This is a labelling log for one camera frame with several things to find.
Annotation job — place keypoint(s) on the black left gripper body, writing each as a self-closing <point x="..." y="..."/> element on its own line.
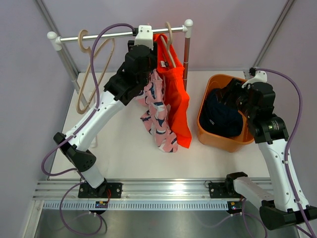
<point x="152" y="60"/>

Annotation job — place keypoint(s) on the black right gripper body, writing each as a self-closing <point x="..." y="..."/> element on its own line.
<point x="239" y="97"/>

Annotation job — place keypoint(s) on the navy blue shorts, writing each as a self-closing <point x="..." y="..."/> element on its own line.
<point x="219" y="119"/>

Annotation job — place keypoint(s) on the pink shark print shorts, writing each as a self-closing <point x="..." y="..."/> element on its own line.
<point x="155" y="119"/>

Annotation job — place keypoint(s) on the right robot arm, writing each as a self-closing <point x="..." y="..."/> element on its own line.
<point x="287" y="205"/>

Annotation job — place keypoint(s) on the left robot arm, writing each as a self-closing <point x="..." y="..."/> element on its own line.
<point x="128" y="82"/>

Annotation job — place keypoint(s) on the beige plastic hanger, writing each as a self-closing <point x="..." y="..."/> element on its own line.
<point x="167" y="47"/>

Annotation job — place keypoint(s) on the orange shorts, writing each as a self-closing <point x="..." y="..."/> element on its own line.
<point x="171" y="70"/>

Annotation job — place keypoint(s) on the orange plastic basket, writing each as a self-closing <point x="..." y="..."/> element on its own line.
<point x="229" y="144"/>

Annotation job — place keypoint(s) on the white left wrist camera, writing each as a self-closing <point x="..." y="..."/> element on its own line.
<point x="144" y="36"/>

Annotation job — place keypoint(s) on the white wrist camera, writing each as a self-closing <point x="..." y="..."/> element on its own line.
<point x="144" y="36"/>
<point x="257" y="76"/>

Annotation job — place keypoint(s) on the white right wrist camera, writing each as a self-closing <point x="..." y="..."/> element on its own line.
<point x="257" y="76"/>

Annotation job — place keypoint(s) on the clothes rack with metal rail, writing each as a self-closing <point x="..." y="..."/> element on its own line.
<point x="126" y="30"/>

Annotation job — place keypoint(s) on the white slotted cable duct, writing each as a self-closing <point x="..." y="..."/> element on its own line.
<point x="139" y="205"/>

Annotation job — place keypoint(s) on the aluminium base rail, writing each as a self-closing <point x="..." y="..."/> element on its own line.
<point x="131" y="189"/>

